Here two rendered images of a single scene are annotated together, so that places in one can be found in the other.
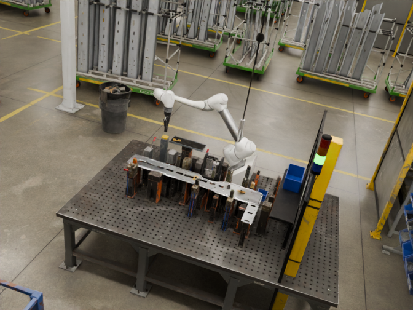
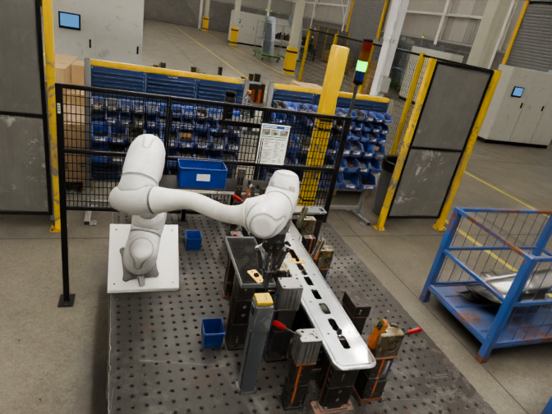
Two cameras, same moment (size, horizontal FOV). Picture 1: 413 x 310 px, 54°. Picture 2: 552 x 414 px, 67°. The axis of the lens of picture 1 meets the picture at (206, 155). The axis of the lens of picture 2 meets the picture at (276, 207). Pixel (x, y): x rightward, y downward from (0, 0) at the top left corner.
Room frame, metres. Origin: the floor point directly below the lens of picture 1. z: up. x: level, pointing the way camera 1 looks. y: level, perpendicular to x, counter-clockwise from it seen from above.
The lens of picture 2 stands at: (4.54, 1.51, 2.11)
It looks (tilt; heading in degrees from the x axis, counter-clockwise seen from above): 24 degrees down; 235
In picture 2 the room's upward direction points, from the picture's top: 11 degrees clockwise
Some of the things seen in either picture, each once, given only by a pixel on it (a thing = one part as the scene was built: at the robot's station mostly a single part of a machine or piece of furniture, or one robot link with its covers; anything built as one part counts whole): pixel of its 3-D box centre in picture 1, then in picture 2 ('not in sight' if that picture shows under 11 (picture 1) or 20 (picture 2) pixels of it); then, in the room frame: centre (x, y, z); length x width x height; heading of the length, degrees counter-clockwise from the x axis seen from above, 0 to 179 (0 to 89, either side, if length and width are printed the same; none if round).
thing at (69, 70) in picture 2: not in sight; (73, 99); (3.74, -5.13, 0.52); 1.20 x 0.80 x 1.05; 75
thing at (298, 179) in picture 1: (294, 178); (201, 173); (3.50, -0.90, 1.10); 0.30 x 0.17 x 0.13; 167
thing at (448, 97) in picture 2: not in sight; (435, 153); (0.36, -1.51, 1.00); 1.04 x 0.14 x 2.00; 168
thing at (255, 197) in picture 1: (193, 178); (299, 264); (3.34, 0.09, 1.00); 1.38 x 0.22 x 0.02; 76
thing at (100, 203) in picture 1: (212, 205); (259, 288); (3.38, -0.15, 0.68); 2.56 x 1.61 x 0.04; 78
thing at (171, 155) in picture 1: (170, 168); (282, 320); (3.58, 0.35, 0.90); 0.13 x 0.10 x 0.41; 166
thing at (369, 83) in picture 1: (344, 51); not in sight; (10.04, -2.86, 0.88); 1.91 x 1.00 x 1.76; 75
